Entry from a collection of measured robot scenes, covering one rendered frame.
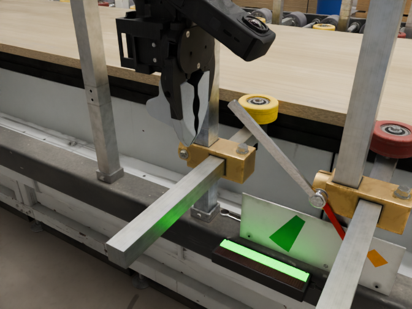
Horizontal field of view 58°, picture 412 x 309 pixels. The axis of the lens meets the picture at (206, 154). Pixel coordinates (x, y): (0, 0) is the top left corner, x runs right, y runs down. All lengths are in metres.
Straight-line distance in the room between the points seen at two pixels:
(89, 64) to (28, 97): 0.67
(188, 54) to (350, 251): 0.29
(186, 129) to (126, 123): 0.67
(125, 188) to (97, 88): 0.23
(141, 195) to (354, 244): 0.48
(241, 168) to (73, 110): 0.74
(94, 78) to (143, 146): 0.36
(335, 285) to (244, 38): 0.27
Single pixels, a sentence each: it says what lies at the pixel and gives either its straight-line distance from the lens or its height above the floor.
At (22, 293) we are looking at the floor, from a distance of 1.68.
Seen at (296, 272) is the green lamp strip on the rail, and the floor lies 0.70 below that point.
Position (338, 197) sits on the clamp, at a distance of 0.58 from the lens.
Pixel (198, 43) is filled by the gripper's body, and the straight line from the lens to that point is 0.41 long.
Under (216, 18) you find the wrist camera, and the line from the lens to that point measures 0.36.
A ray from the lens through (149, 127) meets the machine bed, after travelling 1.03.
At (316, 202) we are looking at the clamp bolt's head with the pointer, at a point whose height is 0.85.
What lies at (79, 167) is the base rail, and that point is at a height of 0.70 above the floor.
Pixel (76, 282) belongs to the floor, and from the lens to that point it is 1.64.
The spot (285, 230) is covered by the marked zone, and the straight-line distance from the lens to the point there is 0.65.
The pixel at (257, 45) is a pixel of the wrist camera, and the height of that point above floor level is 1.10.
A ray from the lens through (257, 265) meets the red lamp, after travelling 0.66.
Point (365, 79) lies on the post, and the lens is 0.51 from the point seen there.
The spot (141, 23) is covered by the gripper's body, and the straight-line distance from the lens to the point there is 0.40.
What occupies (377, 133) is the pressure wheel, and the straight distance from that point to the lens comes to 0.67.
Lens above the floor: 1.18
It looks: 30 degrees down
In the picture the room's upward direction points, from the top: straight up
